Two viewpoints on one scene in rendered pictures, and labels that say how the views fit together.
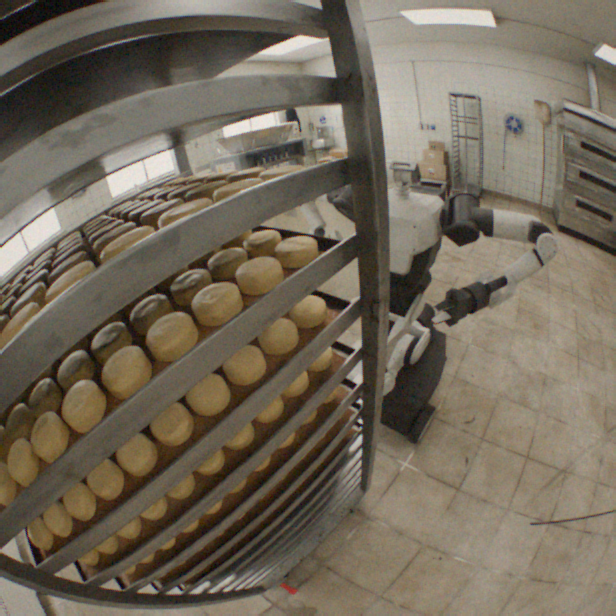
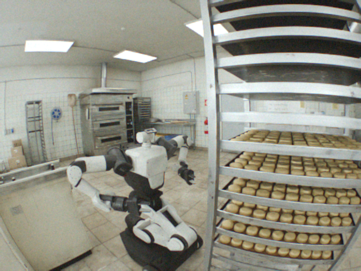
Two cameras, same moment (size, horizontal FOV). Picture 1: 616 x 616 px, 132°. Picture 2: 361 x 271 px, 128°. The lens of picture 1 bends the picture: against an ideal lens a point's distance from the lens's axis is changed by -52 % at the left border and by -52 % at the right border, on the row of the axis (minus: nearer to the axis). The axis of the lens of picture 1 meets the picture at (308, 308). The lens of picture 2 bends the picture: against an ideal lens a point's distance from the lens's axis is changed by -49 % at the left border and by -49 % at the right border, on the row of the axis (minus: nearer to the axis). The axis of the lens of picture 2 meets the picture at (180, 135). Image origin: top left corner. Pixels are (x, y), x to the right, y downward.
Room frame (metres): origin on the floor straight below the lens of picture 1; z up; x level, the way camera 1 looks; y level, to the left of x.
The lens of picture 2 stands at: (0.83, 0.72, 1.25)
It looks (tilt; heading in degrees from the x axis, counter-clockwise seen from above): 8 degrees down; 259
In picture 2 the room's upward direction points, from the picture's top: 2 degrees counter-clockwise
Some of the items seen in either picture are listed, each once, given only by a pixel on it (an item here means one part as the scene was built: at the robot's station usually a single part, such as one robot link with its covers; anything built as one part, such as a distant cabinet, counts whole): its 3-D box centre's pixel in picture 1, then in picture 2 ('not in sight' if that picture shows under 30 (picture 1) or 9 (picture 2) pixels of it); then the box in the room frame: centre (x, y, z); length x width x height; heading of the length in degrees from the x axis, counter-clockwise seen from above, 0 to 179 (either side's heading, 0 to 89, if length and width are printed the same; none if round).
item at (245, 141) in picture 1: (258, 138); not in sight; (2.17, 0.13, 1.25); 0.56 x 0.29 x 0.14; 138
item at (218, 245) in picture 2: not in sight; (276, 256); (0.40, 0.42, 0.69); 0.64 x 0.03 x 0.03; 132
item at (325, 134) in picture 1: (324, 137); not in sight; (6.52, -1.06, 0.93); 0.99 x 0.38 x 1.09; 43
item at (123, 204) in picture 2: not in sight; (129, 204); (0.97, -0.10, 0.77); 0.12 x 0.10 x 0.13; 162
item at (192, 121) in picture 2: not in sight; (165, 134); (0.25, -4.85, 0.49); 1.90 x 0.72 x 0.98; 133
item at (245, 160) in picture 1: (264, 167); not in sight; (2.17, 0.13, 1.01); 0.72 x 0.33 x 0.34; 138
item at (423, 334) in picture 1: (405, 341); (149, 230); (0.91, -0.44, 0.28); 0.21 x 0.20 x 0.13; 132
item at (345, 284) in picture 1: (331, 240); (42, 222); (1.84, -0.25, 0.45); 0.70 x 0.34 x 0.90; 48
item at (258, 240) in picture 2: not in sight; (283, 242); (0.40, 0.42, 0.78); 0.64 x 0.03 x 0.03; 132
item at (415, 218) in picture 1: (408, 228); (143, 166); (0.88, -0.41, 0.89); 0.34 x 0.30 x 0.36; 42
